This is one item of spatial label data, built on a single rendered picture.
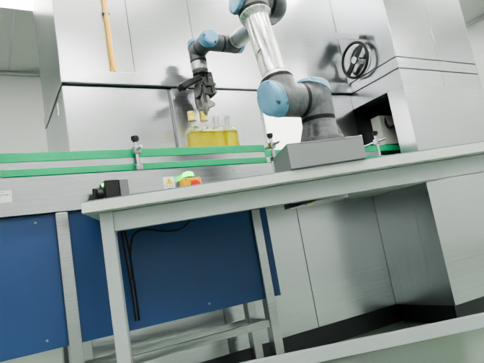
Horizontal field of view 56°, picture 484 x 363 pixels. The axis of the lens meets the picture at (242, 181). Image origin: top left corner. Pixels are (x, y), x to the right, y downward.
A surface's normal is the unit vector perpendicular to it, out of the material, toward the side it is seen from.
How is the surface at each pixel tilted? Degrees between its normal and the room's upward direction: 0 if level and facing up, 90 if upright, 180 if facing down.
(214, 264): 90
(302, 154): 90
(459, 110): 90
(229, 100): 90
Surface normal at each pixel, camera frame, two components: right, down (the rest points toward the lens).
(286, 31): 0.48, -0.22
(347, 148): 0.10, -0.18
